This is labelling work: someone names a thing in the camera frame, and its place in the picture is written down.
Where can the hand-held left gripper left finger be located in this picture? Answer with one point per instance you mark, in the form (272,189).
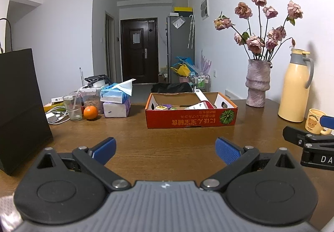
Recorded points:
(104,149)

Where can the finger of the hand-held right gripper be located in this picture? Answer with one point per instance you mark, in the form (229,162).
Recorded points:
(328,121)
(300,136)

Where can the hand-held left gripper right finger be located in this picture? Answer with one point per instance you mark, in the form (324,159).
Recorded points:
(227,149)

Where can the orange cardboard box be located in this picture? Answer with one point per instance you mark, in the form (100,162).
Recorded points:
(188,118)

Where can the white small carton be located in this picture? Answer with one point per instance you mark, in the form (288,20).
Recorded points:
(195,106)

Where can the white red lint roller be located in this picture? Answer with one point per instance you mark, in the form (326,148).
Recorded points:
(202,97)

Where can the purple pleated ball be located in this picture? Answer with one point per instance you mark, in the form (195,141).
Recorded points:
(165,105)

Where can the cream bear mug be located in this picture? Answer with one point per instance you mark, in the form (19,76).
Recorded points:
(314,121)

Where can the orange fruit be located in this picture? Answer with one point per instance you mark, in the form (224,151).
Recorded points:
(90,112)

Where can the purple tissue pack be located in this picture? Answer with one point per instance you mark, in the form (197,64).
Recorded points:
(116,109)

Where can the cream thermos jug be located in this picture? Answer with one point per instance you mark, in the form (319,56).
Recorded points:
(292,91)

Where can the clear drinking glass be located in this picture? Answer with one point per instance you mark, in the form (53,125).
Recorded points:
(73,109)

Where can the clear plastic food container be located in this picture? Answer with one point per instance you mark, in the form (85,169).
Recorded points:
(90,97)

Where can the white flat board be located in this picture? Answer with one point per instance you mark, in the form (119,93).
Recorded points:
(232,95)

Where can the blue tissue pack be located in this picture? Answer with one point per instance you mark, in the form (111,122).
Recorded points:
(114,95)

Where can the pink textured vase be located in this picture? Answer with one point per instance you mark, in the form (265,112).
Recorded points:
(257,83)

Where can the metal storage cart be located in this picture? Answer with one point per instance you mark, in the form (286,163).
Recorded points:
(201,82)

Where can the white mop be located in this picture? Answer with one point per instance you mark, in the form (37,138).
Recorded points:
(81,78)

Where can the pink bin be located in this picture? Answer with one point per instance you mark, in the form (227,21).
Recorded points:
(184,79)

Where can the black cloth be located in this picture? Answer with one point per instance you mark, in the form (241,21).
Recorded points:
(171,88)

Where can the purple wing decoration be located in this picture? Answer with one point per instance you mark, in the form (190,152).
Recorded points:
(205,63)

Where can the black paper bag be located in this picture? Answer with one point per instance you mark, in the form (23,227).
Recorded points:
(21,106)

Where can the dark brown entrance door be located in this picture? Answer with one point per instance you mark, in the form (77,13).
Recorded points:
(138,52)

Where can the bunch of dried pink roses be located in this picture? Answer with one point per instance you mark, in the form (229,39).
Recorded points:
(254,41)

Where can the grey refrigerator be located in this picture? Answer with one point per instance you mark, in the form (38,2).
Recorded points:
(178,44)

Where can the white folded umbrella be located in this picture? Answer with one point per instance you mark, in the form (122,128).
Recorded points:
(191,31)

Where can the clear plastic bag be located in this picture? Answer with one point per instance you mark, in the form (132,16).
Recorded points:
(178,23)

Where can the yellow box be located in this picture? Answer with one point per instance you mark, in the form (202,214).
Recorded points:
(183,9)

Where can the dark interior door frame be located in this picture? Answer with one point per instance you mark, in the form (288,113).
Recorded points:
(109,46)

